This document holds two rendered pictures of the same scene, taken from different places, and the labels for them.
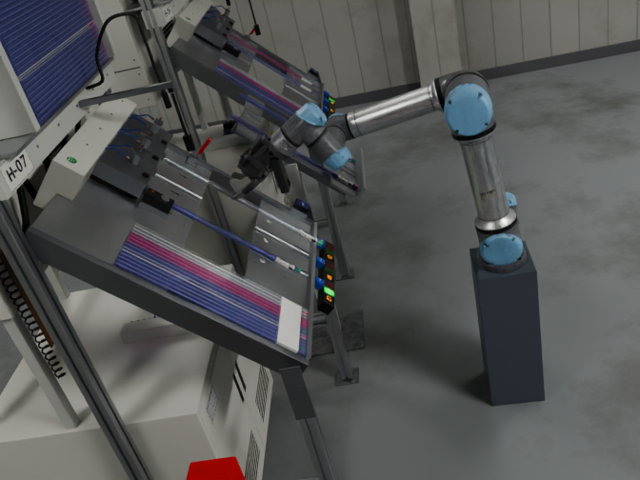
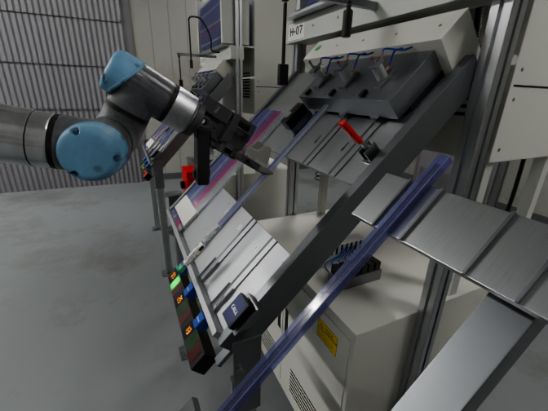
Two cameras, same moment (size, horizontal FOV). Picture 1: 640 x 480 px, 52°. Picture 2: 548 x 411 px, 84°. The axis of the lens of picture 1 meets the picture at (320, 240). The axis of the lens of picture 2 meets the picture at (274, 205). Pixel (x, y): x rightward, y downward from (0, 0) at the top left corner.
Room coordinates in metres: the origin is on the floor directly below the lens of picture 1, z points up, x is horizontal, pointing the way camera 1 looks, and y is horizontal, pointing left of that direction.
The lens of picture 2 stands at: (2.32, -0.16, 1.14)
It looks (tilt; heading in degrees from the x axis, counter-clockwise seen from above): 21 degrees down; 145
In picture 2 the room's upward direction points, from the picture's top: 2 degrees clockwise
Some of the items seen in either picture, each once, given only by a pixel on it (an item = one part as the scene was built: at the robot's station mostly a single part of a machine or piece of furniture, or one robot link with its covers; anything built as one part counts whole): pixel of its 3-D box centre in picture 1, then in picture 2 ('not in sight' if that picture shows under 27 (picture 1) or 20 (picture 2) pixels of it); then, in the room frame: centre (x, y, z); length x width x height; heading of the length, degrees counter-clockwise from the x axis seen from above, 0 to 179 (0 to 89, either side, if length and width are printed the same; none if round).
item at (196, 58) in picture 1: (233, 138); not in sight; (3.10, 0.28, 0.65); 1.01 x 0.73 x 1.29; 81
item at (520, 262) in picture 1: (500, 246); not in sight; (1.70, -0.54, 0.60); 0.15 x 0.15 x 0.10
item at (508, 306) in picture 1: (508, 326); not in sight; (1.70, -0.54, 0.27); 0.18 x 0.18 x 0.55; 79
